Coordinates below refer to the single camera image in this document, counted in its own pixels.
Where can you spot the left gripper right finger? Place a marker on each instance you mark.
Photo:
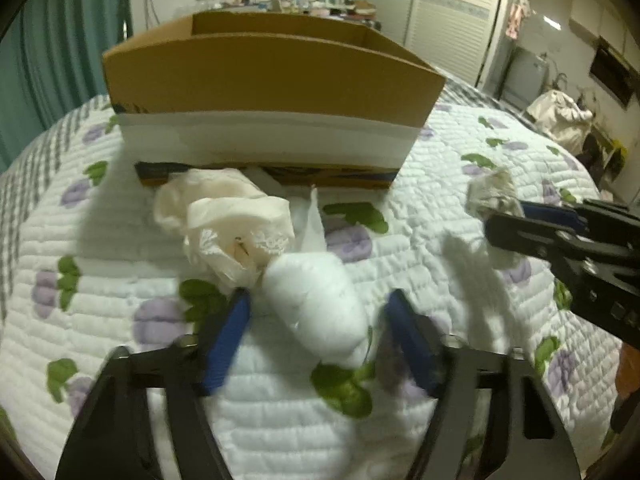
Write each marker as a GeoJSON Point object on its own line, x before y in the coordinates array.
{"type": "Point", "coordinates": [525, 437]}

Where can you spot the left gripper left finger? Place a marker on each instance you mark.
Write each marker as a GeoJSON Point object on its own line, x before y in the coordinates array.
{"type": "Point", "coordinates": [112, 434]}

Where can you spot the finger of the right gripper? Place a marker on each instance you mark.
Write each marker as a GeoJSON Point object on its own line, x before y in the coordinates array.
{"type": "Point", "coordinates": [546, 241]}
{"type": "Point", "coordinates": [594, 219]}

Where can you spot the cream lace cloth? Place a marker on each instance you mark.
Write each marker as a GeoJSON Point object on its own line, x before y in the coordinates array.
{"type": "Point", "coordinates": [229, 227]}

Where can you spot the white sock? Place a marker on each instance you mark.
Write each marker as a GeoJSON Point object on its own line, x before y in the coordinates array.
{"type": "Point", "coordinates": [311, 292]}

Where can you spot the white clothes pile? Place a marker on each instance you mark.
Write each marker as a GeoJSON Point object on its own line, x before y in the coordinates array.
{"type": "Point", "coordinates": [559, 117]}

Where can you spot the white floral quilt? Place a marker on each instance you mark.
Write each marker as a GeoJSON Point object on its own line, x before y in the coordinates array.
{"type": "Point", "coordinates": [314, 391]}

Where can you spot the white louvered wardrobe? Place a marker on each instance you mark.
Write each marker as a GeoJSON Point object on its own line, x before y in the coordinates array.
{"type": "Point", "coordinates": [458, 36]}

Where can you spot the brown cardboard box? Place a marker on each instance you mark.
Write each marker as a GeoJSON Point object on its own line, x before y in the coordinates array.
{"type": "Point", "coordinates": [311, 101]}

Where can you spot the grey checked bedsheet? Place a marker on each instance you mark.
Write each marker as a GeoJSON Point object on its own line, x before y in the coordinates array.
{"type": "Point", "coordinates": [30, 175]}

